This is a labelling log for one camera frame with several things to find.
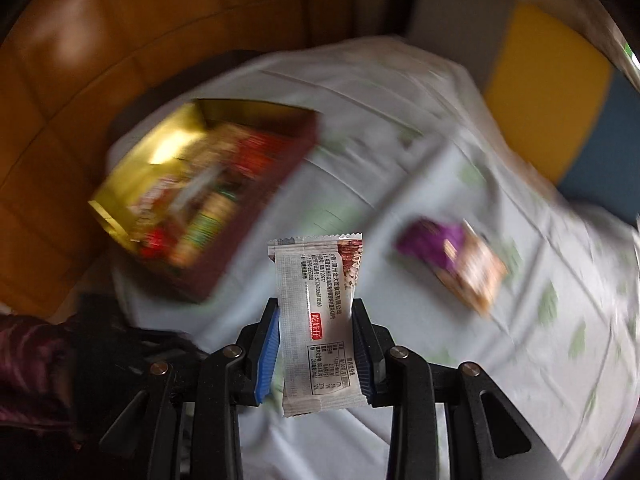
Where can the orange biscuit packet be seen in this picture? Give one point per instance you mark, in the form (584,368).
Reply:
(475,270)

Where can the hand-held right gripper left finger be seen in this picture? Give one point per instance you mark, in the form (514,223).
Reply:
(267,360)

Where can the purple snack packet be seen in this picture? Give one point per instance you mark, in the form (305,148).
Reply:
(430,245)

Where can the maroon gold box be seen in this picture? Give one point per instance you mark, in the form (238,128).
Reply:
(280,175)

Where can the cloud print tablecloth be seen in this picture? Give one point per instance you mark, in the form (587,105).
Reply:
(450,360)

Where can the maroon patterned clothing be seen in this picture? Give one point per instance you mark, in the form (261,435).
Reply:
(30,370)

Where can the pile of assorted snacks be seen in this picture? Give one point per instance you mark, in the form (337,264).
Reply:
(205,195)

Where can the white floral snack packet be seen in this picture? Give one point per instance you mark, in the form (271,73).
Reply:
(315,300)

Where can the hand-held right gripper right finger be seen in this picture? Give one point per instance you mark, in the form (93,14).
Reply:
(361,355)

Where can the colour block sofa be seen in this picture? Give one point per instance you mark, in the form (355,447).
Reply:
(545,85)

